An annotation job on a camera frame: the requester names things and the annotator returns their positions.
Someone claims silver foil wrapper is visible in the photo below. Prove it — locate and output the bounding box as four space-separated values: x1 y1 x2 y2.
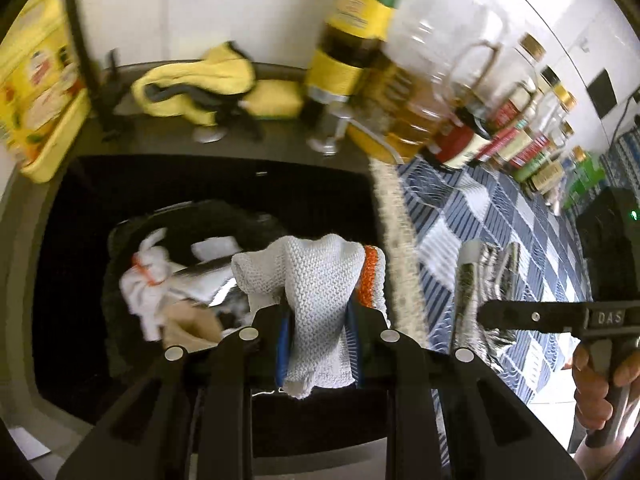
447 238 524 376

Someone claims white knitted glove orange cuff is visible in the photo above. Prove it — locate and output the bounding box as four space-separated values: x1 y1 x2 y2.
231 234 386 400

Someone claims silver foil snack bag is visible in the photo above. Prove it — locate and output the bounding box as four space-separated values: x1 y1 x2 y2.
165 257 250 318

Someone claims black trash bag bin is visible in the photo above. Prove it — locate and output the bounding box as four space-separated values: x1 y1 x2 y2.
102 200 286 382

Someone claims black kitchen sink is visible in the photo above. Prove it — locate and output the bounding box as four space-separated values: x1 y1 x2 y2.
29 154 380 455

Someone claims black kitchen faucet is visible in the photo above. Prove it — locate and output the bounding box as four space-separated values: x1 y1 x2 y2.
65 0 132 142

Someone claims person's right hand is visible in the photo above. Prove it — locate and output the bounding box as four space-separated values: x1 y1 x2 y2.
572 342 640 430

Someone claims green plastic package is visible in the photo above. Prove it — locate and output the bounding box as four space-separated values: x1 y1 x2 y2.
561 153 606 210

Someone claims blue patterned curtain cloth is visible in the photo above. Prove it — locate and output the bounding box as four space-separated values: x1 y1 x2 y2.
613 130 639 196

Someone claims tan label small bottle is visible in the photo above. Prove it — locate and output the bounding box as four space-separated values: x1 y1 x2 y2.
524 146 586 195

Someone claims green label small bottle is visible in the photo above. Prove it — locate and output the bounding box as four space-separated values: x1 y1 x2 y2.
513 122 574 183

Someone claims beige label clear bottle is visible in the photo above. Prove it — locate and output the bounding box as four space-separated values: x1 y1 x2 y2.
496 66 561 169

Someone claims red label vinegar bottle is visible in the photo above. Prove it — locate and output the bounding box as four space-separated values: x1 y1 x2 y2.
508 84 576 172

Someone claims red label sauce bottle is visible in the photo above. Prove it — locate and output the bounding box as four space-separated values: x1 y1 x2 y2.
473 32 546 164

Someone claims dark soy sauce bottle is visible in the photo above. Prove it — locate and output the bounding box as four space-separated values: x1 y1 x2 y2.
426 94 491 170

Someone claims white paper cup in bin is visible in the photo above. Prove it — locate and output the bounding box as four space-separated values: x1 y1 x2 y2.
191 236 242 262

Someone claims large cooking oil jug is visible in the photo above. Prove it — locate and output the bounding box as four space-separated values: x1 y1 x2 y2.
346 0 509 164

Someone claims chrome soap dispenser pump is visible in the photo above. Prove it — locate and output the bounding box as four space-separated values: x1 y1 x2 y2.
305 102 402 166

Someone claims green yellow sauce bottle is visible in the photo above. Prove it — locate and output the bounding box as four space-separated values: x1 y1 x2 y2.
300 0 398 126

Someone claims yellow dish soap bottle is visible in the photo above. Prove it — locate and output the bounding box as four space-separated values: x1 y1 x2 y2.
1 0 91 183

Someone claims yellow cleaning cloth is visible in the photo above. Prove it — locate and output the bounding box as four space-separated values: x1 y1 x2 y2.
129 41 306 129

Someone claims black power cable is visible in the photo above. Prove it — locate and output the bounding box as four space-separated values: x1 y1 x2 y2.
604 96 639 156

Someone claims black wall socket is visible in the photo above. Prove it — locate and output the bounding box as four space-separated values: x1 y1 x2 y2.
587 68 617 119

